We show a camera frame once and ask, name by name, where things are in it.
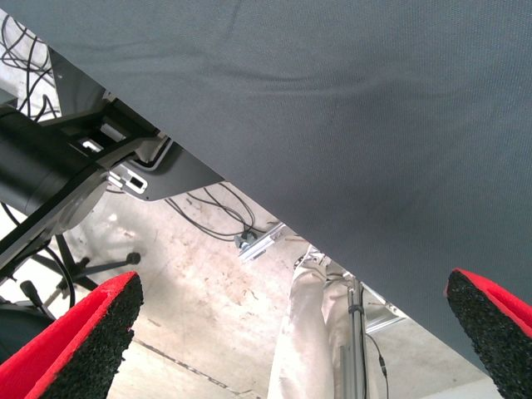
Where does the grey metal stand pole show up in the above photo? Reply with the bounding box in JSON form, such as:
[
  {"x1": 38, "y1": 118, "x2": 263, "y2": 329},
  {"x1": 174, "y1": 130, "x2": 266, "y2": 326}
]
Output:
[{"x1": 338, "y1": 277, "x2": 372, "y2": 399}]

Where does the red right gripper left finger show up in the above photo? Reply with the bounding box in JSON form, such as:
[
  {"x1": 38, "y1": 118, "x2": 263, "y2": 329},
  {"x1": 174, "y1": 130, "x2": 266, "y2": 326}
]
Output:
[{"x1": 0, "y1": 271, "x2": 145, "y2": 399}]

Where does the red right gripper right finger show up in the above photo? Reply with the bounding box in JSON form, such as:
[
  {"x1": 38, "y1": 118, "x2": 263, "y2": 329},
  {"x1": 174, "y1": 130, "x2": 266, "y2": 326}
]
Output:
[{"x1": 444, "y1": 268, "x2": 532, "y2": 399}]

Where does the dark grey table cloth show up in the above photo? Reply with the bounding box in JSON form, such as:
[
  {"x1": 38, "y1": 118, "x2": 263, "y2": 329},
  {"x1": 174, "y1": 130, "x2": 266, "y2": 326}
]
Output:
[{"x1": 0, "y1": 0, "x2": 532, "y2": 379}]

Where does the black frame structure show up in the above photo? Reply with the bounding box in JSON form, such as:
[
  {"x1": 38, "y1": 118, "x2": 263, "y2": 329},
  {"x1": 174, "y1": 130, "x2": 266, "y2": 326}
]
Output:
[{"x1": 0, "y1": 46, "x2": 225, "y2": 283}]

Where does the white cloth bag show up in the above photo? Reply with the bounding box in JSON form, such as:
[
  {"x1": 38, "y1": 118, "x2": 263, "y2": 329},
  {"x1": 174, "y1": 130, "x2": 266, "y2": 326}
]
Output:
[{"x1": 265, "y1": 244, "x2": 369, "y2": 399}]

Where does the thin black stand cable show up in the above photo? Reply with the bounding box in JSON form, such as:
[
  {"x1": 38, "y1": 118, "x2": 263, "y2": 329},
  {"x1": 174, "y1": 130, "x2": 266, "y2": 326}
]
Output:
[{"x1": 365, "y1": 332, "x2": 391, "y2": 399}]

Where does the black floor cable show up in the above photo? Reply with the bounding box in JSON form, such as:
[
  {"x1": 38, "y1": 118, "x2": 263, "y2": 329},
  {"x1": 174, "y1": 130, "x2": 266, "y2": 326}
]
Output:
[
  {"x1": 0, "y1": 14, "x2": 63, "y2": 121},
  {"x1": 165, "y1": 181, "x2": 269, "y2": 243}
]

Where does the black chair base with castors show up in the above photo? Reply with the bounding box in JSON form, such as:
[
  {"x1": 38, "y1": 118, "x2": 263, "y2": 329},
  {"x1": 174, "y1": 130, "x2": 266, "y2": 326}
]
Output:
[{"x1": 24, "y1": 234, "x2": 142, "y2": 300}]

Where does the aluminium profile bar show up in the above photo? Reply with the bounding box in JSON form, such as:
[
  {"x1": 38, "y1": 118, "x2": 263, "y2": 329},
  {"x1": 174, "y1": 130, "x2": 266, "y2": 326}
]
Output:
[
  {"x1": 234, "y1": 222, "x2": 301, "y2": 264},
  {"x1": 360, "y1": 290, "x2": 409, "y2": 334}
]

